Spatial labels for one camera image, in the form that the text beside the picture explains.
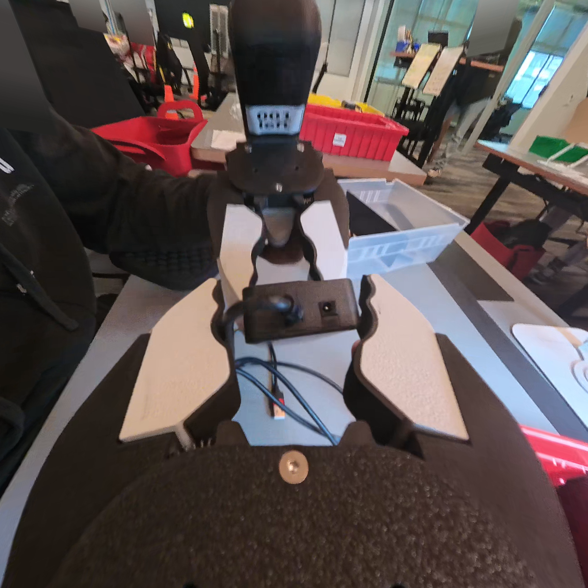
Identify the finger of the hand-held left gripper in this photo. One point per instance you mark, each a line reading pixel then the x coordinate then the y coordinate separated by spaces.
pixel 328 239
pixel 236 248

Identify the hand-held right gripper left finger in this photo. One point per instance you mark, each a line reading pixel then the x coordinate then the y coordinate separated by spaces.
pixel 179 367

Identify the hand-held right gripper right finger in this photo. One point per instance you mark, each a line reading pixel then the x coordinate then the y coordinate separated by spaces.
pixel 404 367

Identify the clear plastic bin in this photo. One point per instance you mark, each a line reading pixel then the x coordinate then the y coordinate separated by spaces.
pixel 413 248

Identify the black usb hub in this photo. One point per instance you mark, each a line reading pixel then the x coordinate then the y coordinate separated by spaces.
pixel 307 330

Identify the red plastic bin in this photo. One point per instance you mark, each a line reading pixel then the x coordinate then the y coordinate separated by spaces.
pixel 560 454

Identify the person's left forearm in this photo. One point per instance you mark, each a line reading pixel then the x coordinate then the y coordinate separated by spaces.
pixel 151 206

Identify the black bin divider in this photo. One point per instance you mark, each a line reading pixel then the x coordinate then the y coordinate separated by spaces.
pixel 367 216

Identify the white paper sheet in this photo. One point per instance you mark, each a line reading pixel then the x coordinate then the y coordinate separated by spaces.
pixel 227 140

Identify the yellow plastic bin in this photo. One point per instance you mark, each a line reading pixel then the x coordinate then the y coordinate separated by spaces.
pixel 321 100

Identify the red ribbed bin white label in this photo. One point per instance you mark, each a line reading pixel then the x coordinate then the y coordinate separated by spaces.
pixel 367 138

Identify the orange traffic cone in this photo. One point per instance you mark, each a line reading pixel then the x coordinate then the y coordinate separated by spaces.
pixel 198 87
pixel 169 95

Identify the red plastic basket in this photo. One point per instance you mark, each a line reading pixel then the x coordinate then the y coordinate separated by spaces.
pixel 151 133

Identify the black chair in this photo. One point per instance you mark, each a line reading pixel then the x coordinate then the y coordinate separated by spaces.
pixel 413 124

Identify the black backpack yellow trim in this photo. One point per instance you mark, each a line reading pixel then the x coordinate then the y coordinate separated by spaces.
pixel 165 59

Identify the red bag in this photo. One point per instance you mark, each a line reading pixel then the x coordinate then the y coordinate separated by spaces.
pixel 487 239

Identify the black screen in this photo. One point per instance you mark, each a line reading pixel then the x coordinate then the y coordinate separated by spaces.
pixel 202 18

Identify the easel board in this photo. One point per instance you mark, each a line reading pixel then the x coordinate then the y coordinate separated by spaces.
pixel 420 66
pixel 443 71

